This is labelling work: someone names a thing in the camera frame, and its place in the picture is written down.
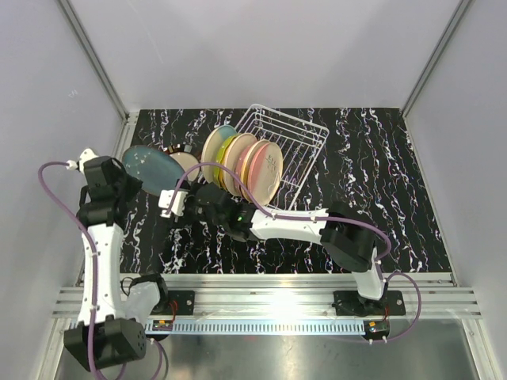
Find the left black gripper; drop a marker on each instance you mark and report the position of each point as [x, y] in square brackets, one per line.
[135, 184]

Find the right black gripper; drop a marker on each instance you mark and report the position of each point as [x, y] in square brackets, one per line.
[192, 195]

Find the orange cream branch plate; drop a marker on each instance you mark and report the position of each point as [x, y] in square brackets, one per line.
[246, 158]

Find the pink cream branch plate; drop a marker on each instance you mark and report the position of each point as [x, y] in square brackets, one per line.
[265, 172]
[231, 157]

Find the teal glazed floral plate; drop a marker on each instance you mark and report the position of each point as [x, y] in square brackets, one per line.
[156, 169]

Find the blue cream branch plate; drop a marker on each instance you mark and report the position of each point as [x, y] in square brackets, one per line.
[211, 148]

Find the green polka dot plate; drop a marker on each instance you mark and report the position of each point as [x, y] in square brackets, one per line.
[217, 172]

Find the white wire dish rack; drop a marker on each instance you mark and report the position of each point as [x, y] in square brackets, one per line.
[301, 143]

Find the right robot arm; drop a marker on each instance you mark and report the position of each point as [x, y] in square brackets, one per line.
[351, 244]

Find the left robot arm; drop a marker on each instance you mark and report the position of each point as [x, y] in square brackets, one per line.
[110, 330]

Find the cream plate under stack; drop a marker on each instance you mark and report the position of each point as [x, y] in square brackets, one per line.
[186, 161]

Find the black marble pattern mat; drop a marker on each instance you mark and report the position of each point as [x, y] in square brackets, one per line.
[368, 162]

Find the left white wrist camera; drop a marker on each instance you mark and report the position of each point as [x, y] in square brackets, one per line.
[85, 156]

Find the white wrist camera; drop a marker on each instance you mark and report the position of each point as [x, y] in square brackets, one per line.
[172, 203]
[85, 156]

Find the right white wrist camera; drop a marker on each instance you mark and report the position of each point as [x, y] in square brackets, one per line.
[172, 203]

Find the left aluminium frame post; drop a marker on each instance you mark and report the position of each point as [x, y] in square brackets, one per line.
[86, 44]

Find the aluminium frame post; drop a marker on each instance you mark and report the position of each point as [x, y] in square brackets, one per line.
[459, 13]
[86, 44]

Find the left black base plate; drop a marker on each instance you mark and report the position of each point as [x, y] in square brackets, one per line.
[179, 301]

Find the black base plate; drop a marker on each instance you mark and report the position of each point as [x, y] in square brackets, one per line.
[349, 303]
[179, 301]

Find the white slotted cable duct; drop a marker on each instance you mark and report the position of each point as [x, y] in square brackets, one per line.
[256, 327]

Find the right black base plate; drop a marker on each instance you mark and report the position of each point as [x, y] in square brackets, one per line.
[349, 303]

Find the right aluminium frame post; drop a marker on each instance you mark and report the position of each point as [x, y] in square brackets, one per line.
[459, 13]

